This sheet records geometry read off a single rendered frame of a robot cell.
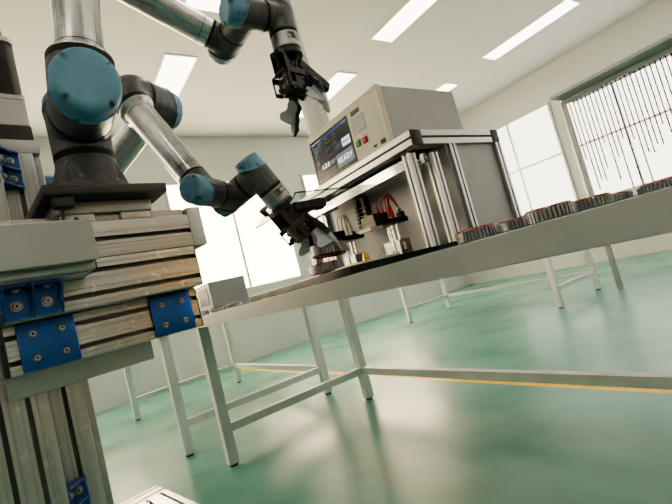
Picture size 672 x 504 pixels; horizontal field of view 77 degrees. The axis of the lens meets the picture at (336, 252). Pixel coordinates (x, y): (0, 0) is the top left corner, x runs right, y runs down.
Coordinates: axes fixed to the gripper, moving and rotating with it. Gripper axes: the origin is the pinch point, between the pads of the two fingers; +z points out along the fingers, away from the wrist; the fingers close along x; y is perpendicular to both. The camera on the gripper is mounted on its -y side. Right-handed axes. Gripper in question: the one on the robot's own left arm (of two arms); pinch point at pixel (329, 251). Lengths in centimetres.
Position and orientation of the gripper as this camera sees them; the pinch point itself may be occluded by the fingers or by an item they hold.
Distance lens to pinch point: 124.5
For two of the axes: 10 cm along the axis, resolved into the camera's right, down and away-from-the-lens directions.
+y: -5.6, 6.3, -5.4
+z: 6.2, 7.5, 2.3
